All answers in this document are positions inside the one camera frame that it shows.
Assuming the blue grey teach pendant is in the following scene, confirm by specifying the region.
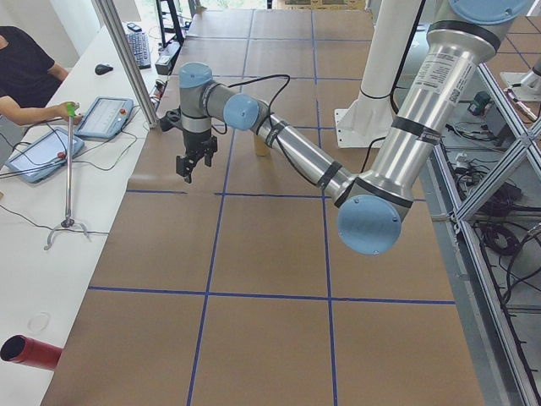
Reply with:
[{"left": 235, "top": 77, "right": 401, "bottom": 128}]
[
  {"left": 3, "top": 126, "right": 85, "bottom": 184},
  {"left": 74, "top": 96, "right": 134, "bottom": 142}
]

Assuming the silver reacher green handle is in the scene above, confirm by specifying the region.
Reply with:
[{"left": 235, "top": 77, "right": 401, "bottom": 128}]
[{"left": 44, "top": 102, "right": 92, "bottom": 251}]

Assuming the white side desk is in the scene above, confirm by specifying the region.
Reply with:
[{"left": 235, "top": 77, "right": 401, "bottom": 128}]
[{"left": 0, "top": 20, "right": 168, "bottom": 406}]

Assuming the person's right forearm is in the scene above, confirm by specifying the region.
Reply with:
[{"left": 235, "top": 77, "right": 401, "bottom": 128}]
[{"left": 0, "top": 95, "right": 58, "bottom": 127}]

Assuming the person in black shirt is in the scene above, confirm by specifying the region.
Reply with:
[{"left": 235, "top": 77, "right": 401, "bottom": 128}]
[{"left": 0, "top": 25, "right": 71, "bottom": 109}]

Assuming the black metal stand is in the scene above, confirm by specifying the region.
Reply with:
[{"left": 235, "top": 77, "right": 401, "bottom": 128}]
[{"left": 155, "top": 0, "right": 189, "bottom": 47}]

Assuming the black computer keyboard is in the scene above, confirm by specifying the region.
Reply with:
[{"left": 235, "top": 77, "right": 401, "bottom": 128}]
[{"left": 125, "top": 30, "right": 152, "bottom": 71}]

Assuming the person's right hand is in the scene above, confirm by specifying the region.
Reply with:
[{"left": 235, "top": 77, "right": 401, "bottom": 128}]
[{"left": 50, "top": 102, "right": 84, "bottom": 126}]

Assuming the green electrical box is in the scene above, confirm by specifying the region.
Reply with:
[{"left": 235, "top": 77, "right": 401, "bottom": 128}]
[{"left": 471, "top": 91, "right": 494, "bottom": 116}]

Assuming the white post with base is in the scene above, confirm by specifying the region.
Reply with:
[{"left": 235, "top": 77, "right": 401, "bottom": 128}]
[{"left": 333, "top": 0, "right": 424, "bottom": 150}]

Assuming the white square base plate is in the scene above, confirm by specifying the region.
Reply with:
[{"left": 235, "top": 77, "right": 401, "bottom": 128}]
[{"left": 500, "top": 70, "right": 541, "bottom": 102}]

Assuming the metal bar frame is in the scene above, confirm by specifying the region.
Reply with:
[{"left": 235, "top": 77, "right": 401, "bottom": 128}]
[{"left": 418, "top": 16, "right": 541, "bottom": 406}]

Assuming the black cable on white post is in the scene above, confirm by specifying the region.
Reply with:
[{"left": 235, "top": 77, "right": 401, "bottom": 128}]
[{"left": 367, "top": 0, "right": 428, "bottom": 149}]

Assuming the red tube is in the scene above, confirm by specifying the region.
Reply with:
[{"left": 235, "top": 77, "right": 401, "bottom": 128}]
[{"left": 0, "top": 334, "right": 63, "bottom": 372}]

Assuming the aluminium profile column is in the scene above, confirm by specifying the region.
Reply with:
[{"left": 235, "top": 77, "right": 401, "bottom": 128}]
[{"left": 93, "top": 0, "right": 161, "bottom": 130}]

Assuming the black pendant cable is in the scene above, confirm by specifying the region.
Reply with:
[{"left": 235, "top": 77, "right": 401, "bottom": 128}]
[{"left": 0, "top": 122, "right": 143, "bottom": 181}]

